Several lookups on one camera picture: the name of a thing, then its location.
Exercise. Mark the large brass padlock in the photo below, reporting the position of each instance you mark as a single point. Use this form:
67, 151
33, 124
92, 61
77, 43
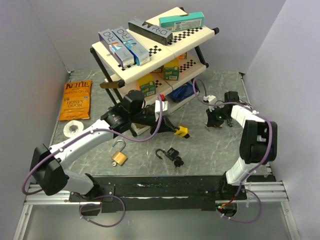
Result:
118, 158

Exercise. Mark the blue R+O box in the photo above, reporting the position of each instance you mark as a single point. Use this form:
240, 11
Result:
140, 53

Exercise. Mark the brown wooden-handled tool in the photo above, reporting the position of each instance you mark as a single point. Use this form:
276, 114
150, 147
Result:
113, 84

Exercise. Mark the cream three-tier shelf rack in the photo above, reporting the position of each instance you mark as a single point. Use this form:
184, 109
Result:
125, 78

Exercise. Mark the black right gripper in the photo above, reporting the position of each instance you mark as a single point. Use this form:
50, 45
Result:
212, 121

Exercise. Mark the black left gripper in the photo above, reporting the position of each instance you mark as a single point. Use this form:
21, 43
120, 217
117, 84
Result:
165, 125

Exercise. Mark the purple R+O box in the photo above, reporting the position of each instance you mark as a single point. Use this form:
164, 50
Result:
116, 48

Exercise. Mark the orange Kettle chips bag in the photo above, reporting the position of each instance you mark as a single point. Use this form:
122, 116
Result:
76, 101

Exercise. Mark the purple wavy sponge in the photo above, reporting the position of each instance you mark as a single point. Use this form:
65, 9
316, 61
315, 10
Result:
247, 103

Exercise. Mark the green yellow box front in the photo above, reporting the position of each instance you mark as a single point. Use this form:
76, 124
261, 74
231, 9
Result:
146, 85

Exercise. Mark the dark grey R+O box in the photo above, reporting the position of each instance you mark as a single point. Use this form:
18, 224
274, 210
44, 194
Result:
150, 31

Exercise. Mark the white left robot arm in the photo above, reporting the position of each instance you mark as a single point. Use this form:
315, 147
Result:
49, 165

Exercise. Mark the black round padlock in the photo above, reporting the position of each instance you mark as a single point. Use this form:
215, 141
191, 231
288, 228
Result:
171, 154

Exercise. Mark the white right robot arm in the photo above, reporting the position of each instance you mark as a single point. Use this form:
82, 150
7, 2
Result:
258, 144

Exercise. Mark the teal toothpaste box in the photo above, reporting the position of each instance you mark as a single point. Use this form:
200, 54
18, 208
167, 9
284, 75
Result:
182, 22

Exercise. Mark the yellow padlock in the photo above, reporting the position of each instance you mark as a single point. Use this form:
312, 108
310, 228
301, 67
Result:
182, 132

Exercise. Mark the green yellow box rear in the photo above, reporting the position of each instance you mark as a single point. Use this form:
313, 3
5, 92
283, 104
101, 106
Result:
171, 70

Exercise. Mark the blue snack bag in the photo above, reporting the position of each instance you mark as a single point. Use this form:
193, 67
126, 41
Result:
181, 93

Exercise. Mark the white tape roll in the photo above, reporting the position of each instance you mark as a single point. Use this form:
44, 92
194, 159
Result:
73, 128

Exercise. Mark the black-headed key bunch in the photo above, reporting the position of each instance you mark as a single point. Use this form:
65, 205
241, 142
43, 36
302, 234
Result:
179, 163

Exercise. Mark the green yellow box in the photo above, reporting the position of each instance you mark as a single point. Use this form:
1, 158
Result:
146, 85
171, 70

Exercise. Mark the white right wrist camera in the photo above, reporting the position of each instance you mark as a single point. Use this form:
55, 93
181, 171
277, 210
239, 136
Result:
209, 99

